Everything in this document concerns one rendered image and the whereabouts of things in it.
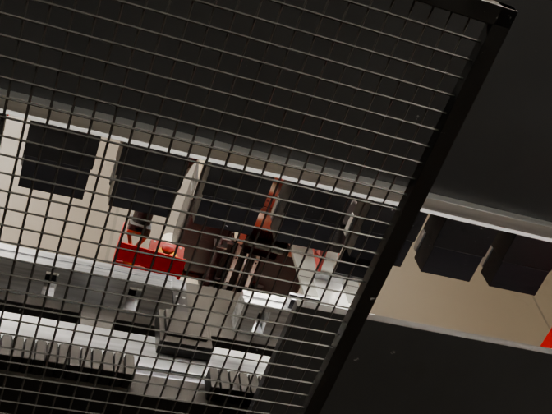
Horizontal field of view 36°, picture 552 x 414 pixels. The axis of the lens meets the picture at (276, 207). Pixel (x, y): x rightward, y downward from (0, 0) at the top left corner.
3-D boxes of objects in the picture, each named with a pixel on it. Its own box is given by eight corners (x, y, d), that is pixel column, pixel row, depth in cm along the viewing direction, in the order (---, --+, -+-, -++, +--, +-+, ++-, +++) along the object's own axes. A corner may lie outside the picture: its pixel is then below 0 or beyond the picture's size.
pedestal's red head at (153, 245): (173, 278, 267) (190, 231, 259) (169, 308, 253) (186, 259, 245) (112, 260, 263) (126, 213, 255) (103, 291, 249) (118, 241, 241)
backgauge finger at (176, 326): (200, 290, 209) (205, 274, 207) (208, 361, 187) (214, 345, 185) (152, 281, 206) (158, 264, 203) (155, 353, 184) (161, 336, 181)
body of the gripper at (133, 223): (127, 229, 248) (135, 205, 246) (130, 219, 258) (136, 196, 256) (149, 235, 249) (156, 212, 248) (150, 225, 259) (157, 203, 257)
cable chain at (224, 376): (362, 405, 190) (369, 392, 188) (368, 425, 185) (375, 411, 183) (203, 380, 179) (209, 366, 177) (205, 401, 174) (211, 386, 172)
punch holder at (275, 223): (322, 232, 215) (346, 178, 207) (328, 252, 207) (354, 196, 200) (267, 221, 210) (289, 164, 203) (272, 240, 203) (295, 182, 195)
